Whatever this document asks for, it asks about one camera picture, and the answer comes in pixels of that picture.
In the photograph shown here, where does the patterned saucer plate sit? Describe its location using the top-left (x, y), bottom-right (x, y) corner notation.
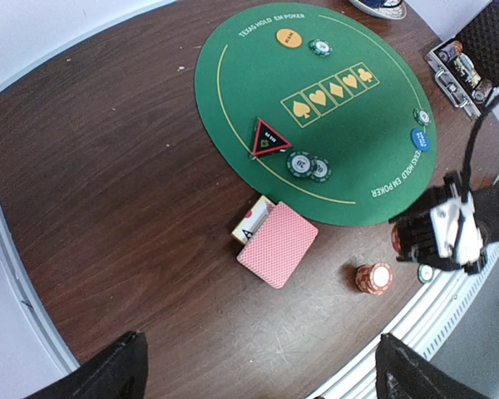
top-left (349, 0), bottom-right (407, 21)

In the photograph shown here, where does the round green poker mat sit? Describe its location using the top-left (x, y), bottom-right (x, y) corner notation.
top-left (195, 2), bottom-right (437, 226)

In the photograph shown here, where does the blue small blind button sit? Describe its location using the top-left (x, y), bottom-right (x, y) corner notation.
top-left (410, 128), bottom-right (430, 152)

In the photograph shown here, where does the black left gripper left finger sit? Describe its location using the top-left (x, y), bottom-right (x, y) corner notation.
top-left (30, 331), bottom-right (149, 398)

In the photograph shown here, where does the dark blue mug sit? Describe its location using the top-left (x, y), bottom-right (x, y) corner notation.
top-left (361, 0), bottom-right (403, 8)

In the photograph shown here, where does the orange big blind button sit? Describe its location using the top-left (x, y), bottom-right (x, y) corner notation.
top-left (275, 28), bottom-right (303, 48)

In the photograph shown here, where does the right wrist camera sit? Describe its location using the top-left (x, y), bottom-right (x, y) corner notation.
top-left (388, 185), bottom-right (487, 275)

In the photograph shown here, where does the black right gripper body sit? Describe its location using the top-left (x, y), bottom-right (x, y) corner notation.
top-left (442, 172), bottom-right (499, 249)

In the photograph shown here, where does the red backed card deck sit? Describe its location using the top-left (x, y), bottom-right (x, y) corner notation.
top-left (237, 202), bottom-right (319, 289)

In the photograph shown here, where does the black red triangular dealer button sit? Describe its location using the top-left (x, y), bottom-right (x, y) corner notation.
top-left (250, 118), bottom-right (293, 160)

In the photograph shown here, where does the aluminium poker chip case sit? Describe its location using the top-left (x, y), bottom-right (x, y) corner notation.
top-left (425, 1), bottom-right (499, 118)

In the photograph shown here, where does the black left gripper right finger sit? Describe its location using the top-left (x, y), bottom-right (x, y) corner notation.
top-left (375, 333), bottom-right (487, 398)

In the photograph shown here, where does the aluminium table front rail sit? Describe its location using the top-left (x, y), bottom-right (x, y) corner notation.
top-left (309, 243), bottom-right (499, 398)

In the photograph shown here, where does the brown 100 chip stack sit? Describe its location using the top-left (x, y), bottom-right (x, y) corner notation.
top-left (391, 224), bottom-right (402, 254)

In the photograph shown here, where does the red chip stack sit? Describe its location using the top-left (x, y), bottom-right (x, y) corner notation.
top-left (354, 263), bottom-right (393, 296)

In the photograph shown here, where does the playing card box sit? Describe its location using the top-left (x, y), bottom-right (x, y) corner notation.
top-left (231, 195), bottom-right (275, 245)

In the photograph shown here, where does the green 20 chip stack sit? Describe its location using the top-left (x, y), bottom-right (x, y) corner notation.
top-left (417, 264), bottom-right (434, 284)

